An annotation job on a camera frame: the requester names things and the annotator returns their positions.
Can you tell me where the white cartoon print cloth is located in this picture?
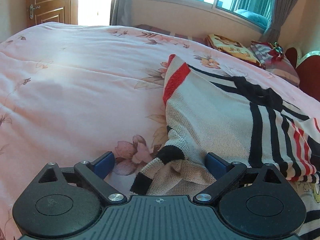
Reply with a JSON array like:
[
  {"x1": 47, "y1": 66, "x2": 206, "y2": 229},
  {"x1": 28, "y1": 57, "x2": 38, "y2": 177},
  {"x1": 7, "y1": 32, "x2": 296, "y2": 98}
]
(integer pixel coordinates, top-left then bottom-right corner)
[{"x1": 293, "y1": 180, "x2": 320, "y2": 240}]

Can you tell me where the grey curtain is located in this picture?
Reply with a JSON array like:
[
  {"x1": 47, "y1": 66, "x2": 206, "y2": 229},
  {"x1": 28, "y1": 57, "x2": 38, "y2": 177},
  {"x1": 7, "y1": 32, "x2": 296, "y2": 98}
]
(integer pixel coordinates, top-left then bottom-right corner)
[
  {"x1": 262, "y1": 0, "x2": 308, "y2": 46},
  {"x1": 110, "y1": 0, "x2": 137, "y2": 27}
]

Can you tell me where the folded yellow printed blanket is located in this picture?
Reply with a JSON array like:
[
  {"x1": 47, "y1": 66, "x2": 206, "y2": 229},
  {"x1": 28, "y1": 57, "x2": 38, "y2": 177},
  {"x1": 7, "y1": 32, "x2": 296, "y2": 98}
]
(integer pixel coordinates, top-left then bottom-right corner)
[{"x1": 205, "y1": 33, "x2": 267, "y2": 70}]

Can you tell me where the pink floral bedspread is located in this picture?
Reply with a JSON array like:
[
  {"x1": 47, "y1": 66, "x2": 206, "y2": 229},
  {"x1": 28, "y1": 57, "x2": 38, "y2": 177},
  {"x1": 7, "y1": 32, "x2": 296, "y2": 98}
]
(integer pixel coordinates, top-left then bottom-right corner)
[{"x1": 0, "y1": 22, "x2": 320, "y2": 240}]

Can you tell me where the metal door handle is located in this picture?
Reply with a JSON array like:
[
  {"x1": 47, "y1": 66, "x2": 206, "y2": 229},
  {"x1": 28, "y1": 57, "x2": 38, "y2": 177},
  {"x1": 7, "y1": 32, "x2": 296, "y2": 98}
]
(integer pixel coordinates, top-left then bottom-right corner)
[{"x1": 28, "y1": 4, "x2": 41, "y2": 19}]

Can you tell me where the brown wooden door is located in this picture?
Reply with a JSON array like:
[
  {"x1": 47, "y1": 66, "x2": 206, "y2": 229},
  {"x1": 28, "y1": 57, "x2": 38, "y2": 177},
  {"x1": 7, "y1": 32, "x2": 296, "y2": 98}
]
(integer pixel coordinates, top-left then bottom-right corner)
[{"x1": 26, "y1": 0, "x2": 73, "y2": 28}]

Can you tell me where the striped knit sweater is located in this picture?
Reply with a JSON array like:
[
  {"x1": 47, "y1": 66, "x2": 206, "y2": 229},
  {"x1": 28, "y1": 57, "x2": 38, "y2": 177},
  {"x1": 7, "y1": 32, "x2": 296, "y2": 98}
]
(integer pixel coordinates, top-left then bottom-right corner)
[{"x1": 130, "y1": 54, "x2": 320, "y2": 197}]

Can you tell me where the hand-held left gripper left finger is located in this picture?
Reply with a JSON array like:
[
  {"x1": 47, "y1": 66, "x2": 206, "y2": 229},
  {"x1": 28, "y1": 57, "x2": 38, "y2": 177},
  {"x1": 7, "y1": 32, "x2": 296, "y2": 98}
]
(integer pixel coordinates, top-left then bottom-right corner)
[{"x1": 37, "y1": 151, "x2": 127, "y2": 204}]

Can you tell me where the striped pillow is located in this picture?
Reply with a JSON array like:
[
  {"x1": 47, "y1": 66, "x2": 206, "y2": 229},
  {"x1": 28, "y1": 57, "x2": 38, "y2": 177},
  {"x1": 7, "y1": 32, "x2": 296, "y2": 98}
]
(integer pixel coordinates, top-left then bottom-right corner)
[{"x1": 250, "y1": 40, "x2": 301, "y2": 88}]

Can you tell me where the red padded headboard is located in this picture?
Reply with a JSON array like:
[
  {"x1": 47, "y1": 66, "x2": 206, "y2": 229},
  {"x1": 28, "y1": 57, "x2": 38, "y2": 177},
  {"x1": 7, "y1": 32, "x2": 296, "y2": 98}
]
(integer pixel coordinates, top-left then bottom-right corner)
[{"x1": 284, "y1": 46, "x2": 320, "y2": 101}]

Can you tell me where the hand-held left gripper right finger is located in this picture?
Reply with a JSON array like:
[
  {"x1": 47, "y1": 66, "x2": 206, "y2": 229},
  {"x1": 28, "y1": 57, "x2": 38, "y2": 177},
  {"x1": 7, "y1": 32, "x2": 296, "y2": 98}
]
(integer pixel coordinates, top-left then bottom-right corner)
[{"x1": 194, "y1": 152, "x2": 287, "y2": 203}]

